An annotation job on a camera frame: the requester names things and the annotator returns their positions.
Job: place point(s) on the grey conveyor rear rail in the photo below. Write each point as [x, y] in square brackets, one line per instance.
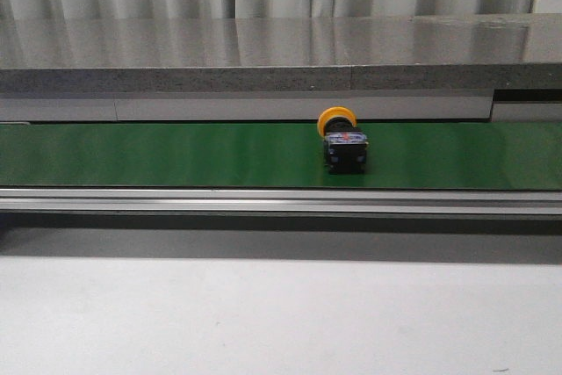
[413, 104]

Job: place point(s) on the green conveyor belt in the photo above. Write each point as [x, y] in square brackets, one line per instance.
[457, 156]

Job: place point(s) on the yellow push button switch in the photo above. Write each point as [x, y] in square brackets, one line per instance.
[344, 143]

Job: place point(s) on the aluminium conveyor front rail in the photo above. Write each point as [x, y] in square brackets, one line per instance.
[523, 203]

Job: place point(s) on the grey stone slab table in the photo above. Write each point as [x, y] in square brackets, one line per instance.
[281, 54]

